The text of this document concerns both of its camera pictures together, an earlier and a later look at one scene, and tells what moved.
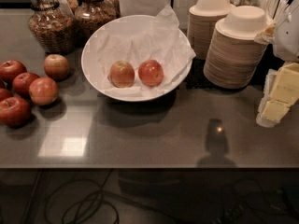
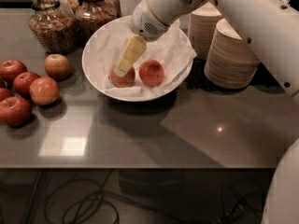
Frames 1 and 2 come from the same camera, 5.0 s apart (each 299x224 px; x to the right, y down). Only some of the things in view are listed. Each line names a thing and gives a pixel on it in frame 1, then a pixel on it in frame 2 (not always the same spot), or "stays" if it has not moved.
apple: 150,73 stays
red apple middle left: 21,83 stays
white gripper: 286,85 → 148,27
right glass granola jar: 93,13 stays
